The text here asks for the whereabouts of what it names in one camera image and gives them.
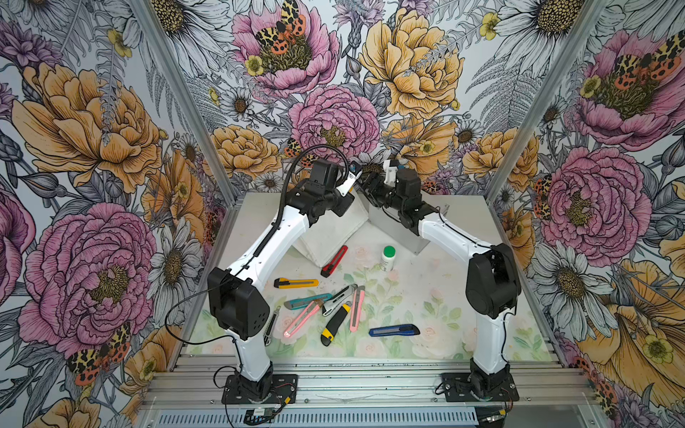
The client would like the left corner aluminium post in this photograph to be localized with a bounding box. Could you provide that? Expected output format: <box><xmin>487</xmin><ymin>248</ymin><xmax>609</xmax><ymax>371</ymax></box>
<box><xmin>127</xmin><ymin>0</ymin><xmax>239</xmax><ymax>204</ymax></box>

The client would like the right corner aluminium post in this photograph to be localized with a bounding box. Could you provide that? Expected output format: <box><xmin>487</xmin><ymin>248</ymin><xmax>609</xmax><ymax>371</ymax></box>
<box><xmin>483</xmin><ymin>0</ymin><xmax>608</xmax><ymax>203</ymax></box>

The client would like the red utility knife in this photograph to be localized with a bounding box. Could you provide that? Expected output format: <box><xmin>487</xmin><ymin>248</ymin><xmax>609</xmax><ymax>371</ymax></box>
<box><xmin>320</xmin><ymin>245</ymin><xmax>348</xmax><ymax>278</ymax></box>

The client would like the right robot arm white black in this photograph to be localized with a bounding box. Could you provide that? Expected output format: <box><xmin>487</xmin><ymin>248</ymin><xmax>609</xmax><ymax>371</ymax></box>
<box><xmin>359</xmin><ymin>169</ymin><xmax>522</xmax><ymax>403</ymax></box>

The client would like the orange utility knife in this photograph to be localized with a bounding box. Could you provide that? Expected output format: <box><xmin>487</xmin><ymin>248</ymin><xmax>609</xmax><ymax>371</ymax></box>
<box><xmin>274</xmin><ymin>277</ymin><xmax>319</xmax><ymax>289</ymax></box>

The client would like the aluminium front rail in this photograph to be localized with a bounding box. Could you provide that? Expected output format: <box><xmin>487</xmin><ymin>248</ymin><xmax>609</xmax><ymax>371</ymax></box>
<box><xmin>137</xmin><ymin>355</ymin><xmax>609</xmax><ymax>427</ymax></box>

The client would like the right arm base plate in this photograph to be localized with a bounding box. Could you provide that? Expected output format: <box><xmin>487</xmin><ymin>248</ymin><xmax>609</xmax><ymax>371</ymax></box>
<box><xmin>441</xmin><ymin>372</ymin><xmax>520</xmax><ymax>403</ymax></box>

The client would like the white bottle green cap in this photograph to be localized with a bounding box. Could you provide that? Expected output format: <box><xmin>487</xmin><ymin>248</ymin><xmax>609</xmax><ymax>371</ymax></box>
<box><xmin>381</xmin><ymin>245</ymin><xmax>397</xmax><ymax>272</ymax></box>

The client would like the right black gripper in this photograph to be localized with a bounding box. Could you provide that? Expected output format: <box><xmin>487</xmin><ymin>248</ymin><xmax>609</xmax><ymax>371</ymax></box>
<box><xmin>357</xmin><ymin>170</ymin><xmax>405</xmax><ymax>212</ymax></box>

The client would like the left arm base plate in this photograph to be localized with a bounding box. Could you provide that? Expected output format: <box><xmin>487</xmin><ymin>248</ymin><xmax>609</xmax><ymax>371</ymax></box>
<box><xmin>221</xmin><ymin>374</ymin><xmax>299</xmax><ymax>405</ymax></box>

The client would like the pink utility knife left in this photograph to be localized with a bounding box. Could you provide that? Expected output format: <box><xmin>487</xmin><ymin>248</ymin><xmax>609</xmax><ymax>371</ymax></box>
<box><xmin>283</xmin><ymin>299</ymin><xmax>325</xmax><ymax>338</ymax></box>

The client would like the teal utility knife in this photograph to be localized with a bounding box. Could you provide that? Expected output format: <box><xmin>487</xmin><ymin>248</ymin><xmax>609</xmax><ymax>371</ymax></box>
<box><xmin>284</xmin><ymin>294</ymin><xmax>333</xmax><ymax>310</ymax></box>

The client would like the silver metal case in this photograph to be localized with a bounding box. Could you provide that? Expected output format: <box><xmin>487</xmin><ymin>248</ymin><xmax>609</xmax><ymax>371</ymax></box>
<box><xmin>369</xmin><ymin>205</ymin><xmax>429</xmax><ymax>255</ymax></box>

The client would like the white pouch with yellow handles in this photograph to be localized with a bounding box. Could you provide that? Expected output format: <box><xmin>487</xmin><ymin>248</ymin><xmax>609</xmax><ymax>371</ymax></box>
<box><xmin>294</xmin><ymin>197</ymin><xmax>369</xmax><ymax>268</ymax></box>

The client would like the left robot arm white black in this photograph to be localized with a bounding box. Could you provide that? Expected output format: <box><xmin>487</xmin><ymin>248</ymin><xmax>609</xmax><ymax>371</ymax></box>
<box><xmin>208</xmin><ymin>160</ymin><xmax>362</xmax><ymax>403</ymax></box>

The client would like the pink utility knife right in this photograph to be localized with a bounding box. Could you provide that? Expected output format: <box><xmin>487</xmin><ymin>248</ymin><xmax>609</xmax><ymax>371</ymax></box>
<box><xmin>350</xmin><ymin>286</ymin><xmax>365</xmax><ymax>333</ymax></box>

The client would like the blue utility knife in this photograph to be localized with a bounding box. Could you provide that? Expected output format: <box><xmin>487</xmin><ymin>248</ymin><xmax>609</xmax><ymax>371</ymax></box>
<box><xmin>369</xmin><ymin>324</ymin><xmax>421</xmax><ymax>337</ymax></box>

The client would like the grey slim utility knife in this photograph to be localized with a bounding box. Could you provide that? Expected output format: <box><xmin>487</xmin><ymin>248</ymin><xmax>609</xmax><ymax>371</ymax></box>
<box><xmin>263</xmin><ymin>305</ymin><xmax>281</xmax><ymax>347</ymax></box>

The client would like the pink utility knife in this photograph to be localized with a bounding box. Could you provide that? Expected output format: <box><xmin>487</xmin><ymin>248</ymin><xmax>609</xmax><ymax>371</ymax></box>
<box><xmin>350</xmin><ymin>286</ymin><xmax>365</xmax><ymax>333</ymax></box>
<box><xmin>283</xmin><ymin>299</ymin><xmax>325</xmax><ymax>338</ymax></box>

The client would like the black yellow utility knife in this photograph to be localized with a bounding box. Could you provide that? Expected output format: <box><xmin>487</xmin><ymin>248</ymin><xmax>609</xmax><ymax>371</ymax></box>
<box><xmin>320</xmin><ymin>301</ymin><xmax>351</xmax><ymax>347</ymax></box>

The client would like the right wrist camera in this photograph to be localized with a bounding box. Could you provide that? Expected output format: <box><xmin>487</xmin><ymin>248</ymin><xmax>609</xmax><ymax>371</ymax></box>
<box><xmin>383</xmin><ymin>160</ymin><xmax>400</xmax><ymax>187</ymax></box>

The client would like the silver black utility knife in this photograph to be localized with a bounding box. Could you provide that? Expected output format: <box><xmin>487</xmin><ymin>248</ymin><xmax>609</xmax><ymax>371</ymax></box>
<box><xmin>322</xmin><ymin>284</ymin><xmax>358</xmax><ymax>317</ymax></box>

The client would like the corner aluminium post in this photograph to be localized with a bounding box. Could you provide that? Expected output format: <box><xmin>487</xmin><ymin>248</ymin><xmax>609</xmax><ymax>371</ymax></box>
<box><xmin>127</xmin><ymin>0</ymin><xmax>239</xmax><ymax>204</ymax></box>
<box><xmin>483</xmin><ymin>0</ymin><xmax>608</xmax><ymax>203</ymax></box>

